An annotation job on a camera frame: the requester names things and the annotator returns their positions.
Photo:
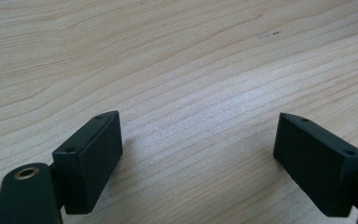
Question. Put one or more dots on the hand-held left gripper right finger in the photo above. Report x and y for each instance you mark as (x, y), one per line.
(317, 165)

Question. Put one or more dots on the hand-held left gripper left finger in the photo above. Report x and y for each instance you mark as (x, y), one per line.
(87, 168)

